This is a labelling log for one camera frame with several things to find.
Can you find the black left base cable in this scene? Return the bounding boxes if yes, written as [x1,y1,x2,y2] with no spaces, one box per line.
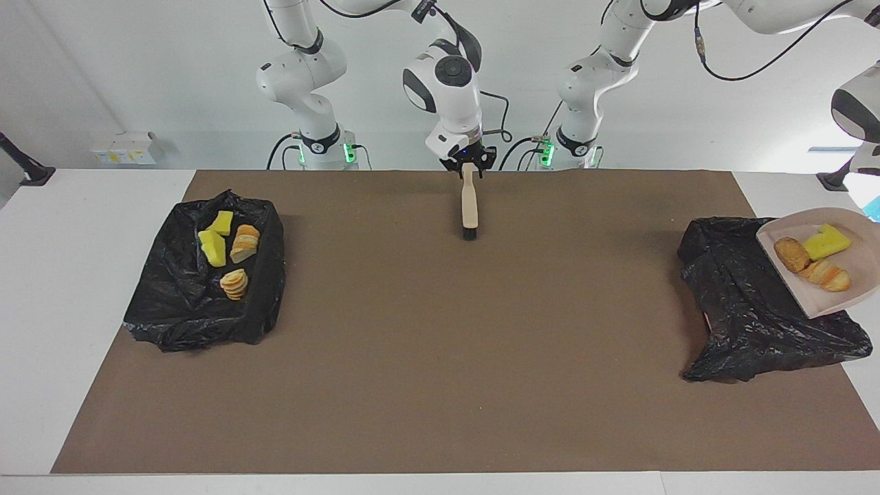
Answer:
[498,134,551,171]

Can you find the rounded yellow sponge piece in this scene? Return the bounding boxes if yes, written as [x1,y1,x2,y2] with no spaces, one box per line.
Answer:
[197,228,227,268]

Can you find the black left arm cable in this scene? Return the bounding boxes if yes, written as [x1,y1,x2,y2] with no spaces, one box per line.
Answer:
[639,0,857,82]

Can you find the torn croissant bread piece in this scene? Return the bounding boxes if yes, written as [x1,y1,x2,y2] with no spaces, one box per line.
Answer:
[219,267,249,300]
[230,224,261,264]

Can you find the white wall socket box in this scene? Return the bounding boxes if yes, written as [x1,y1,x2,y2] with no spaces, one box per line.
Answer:
[91,131,160,166]

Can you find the black base cable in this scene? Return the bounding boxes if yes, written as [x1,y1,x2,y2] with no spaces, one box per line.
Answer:
[267,133,303,171]
[498,134,551,171]

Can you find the crumpled closed black trash bag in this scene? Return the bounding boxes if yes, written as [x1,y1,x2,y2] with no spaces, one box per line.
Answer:
[677,217,874,384]

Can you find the beige plastic dustpan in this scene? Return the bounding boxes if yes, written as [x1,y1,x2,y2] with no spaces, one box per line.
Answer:
[756,207,880,320]

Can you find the open black bag trash bin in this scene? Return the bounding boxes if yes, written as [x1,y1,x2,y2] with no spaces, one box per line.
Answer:
[123,190,287,353]

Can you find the brown table mat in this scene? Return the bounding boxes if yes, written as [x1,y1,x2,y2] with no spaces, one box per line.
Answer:
[50,170,880,475]

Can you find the notched yellow sponge piece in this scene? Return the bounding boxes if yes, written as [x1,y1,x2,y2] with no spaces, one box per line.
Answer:
[803,223,853,262]

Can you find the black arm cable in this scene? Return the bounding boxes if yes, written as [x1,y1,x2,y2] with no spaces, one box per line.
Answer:
[639,0,857,82]
[479,89,513,144]

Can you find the black right base cable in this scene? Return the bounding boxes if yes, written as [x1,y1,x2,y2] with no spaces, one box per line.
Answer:
[267,133,303,171]

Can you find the beige hand brush black bristles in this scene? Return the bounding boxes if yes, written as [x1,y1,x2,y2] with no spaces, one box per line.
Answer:
[461,162,479,241]

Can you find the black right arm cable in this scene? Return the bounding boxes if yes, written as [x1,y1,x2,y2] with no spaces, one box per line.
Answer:
[479,89,513,144]

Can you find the small striped croissant toy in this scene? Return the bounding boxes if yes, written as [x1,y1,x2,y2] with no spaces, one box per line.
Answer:
[801,258,852,293]

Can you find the black stand foot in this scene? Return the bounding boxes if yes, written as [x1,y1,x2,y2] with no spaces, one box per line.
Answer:
[0,132,56,186]
[817,162,853,192]

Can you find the brown peanut shaped bread toy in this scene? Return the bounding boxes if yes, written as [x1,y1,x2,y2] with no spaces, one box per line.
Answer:
[774,236,812,274]

